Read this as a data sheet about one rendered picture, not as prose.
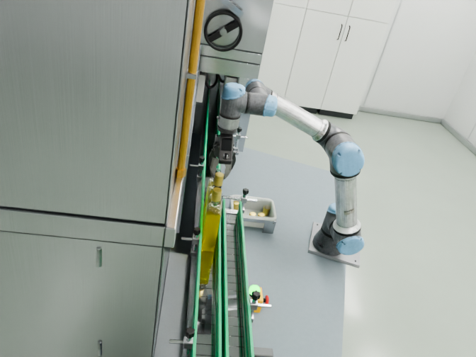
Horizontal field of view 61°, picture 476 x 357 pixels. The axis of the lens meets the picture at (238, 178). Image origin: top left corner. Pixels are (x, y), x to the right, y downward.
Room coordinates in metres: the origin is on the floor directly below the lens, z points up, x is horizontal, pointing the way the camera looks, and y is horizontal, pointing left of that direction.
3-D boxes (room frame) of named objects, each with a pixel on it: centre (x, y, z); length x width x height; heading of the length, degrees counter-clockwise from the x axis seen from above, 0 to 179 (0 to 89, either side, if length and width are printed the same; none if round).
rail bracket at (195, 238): (1.19, 0.13, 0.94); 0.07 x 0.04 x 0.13; 98
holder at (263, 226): (1.65, -0.08, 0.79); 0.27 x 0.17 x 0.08; 98
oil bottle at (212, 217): (1.25, 0.07, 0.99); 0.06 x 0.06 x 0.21; 8
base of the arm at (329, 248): (1.57, -0.49, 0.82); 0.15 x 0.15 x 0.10
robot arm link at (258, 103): (1.37, -0.02, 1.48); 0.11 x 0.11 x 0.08; 11
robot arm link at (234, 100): (1.33, 0.07, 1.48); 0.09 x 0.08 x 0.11; 101
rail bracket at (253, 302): (0.94, -0.16, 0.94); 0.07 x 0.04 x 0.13; 98
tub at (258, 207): (1.65, -0.10, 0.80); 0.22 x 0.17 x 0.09; 98
